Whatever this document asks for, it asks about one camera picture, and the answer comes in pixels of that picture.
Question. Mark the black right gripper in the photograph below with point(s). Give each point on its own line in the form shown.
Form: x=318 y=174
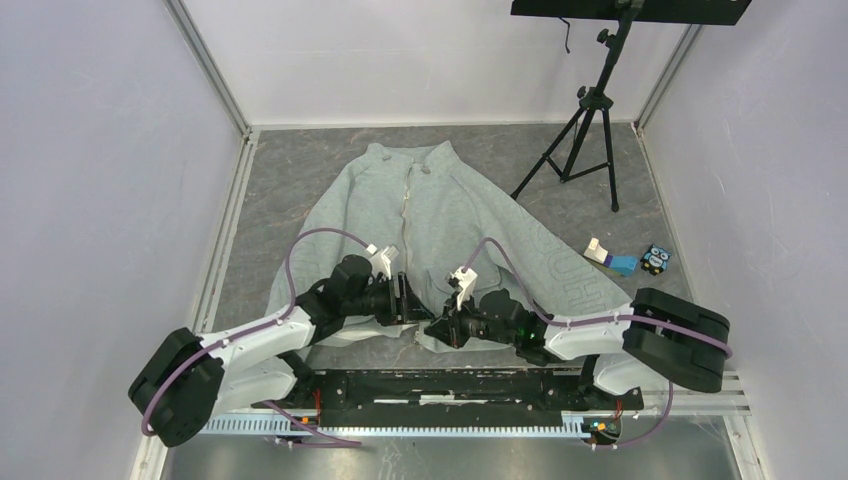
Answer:
x=449 y=327

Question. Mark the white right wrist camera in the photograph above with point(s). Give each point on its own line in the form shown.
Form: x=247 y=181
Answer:
x=463 y=281

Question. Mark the grey zip-up jacket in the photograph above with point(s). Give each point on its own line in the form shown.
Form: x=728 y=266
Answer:
x=441 y=214

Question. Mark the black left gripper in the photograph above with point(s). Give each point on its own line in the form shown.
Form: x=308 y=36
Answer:
x=413 y=310

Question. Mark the black tripod stand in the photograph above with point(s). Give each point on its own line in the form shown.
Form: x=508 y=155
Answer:
x=592 y=100

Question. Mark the blue white toy block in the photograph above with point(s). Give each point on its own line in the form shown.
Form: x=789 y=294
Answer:
x=621 y=265

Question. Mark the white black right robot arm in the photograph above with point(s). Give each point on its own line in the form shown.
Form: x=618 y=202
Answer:
x=655 y=338

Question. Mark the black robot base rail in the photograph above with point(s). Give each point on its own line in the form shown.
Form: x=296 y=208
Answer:
x=459 y=403

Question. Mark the blue owl toy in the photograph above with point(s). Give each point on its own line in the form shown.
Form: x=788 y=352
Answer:
x=655 y=260

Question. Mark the black panel on tripod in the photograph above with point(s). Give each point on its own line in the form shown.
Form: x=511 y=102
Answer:
x=698 y=12

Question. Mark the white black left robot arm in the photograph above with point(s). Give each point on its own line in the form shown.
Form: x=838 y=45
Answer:
x=190 y=379

